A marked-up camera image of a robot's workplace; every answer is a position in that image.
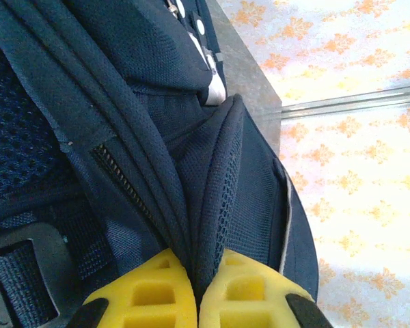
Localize navy blue backpack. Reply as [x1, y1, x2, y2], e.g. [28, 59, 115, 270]
[0, 0, 320, 328]

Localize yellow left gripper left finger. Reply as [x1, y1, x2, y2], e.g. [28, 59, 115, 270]
[70, 248, 197, 328]

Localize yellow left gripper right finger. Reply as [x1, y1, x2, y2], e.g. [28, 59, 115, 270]
[197, 248, 332, 328]

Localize aluminium frame post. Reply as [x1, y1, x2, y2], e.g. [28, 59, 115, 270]
[280, 83, 410, 120]

